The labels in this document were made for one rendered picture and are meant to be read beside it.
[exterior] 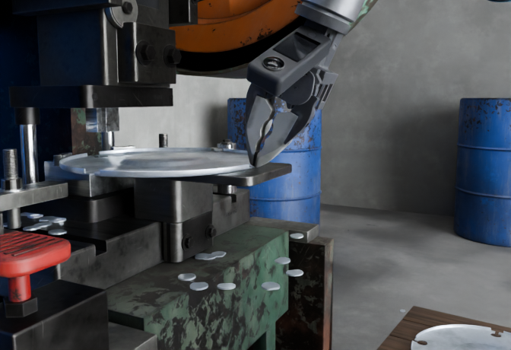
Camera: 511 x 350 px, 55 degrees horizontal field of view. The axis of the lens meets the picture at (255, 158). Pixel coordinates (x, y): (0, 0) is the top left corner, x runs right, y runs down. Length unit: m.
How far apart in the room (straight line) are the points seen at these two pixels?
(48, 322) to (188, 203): 0.32
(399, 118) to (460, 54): 0.62
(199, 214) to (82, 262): 0.20
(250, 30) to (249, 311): 0.55
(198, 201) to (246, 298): 0.16
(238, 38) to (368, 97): 3.01
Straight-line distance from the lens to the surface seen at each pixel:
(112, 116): 0.79
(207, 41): 1.08
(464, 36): 3.91
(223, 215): 0.84
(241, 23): 1.04
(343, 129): 4.05
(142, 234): 0.67
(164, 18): 0.81
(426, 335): 1.22
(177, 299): 0.59
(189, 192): 0.69
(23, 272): 0.40
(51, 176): 0.78
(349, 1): 0.61
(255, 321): 0.80
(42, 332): 0.43
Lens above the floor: 0.87
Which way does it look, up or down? 7 degrees down
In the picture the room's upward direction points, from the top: straight up
